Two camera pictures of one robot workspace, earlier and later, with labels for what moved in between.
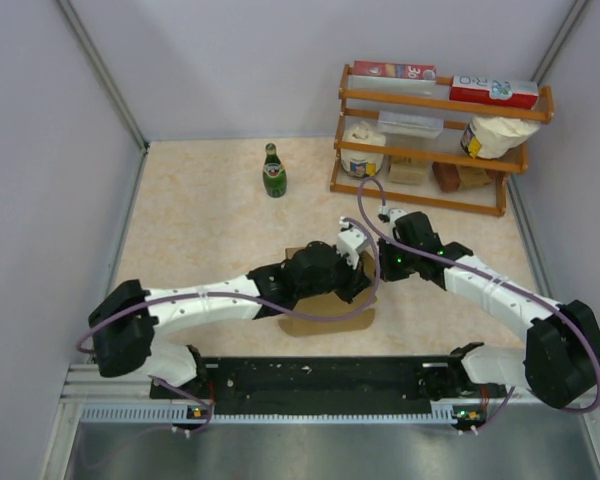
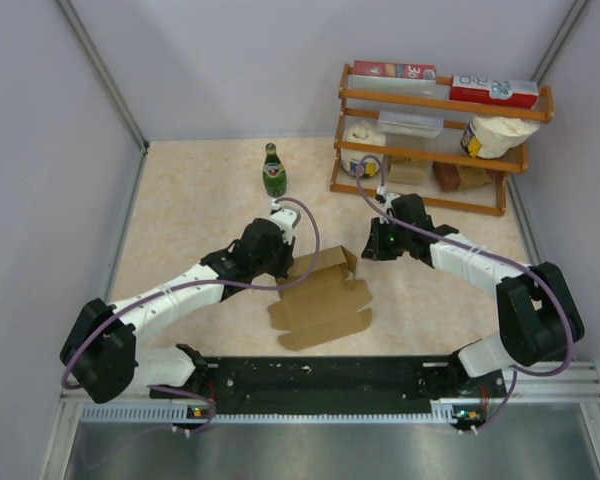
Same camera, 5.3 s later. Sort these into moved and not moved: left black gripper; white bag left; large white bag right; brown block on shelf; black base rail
Moved: left black gripper
Not moved: brown block on shelf; black base rail; large white bag right; white bag left
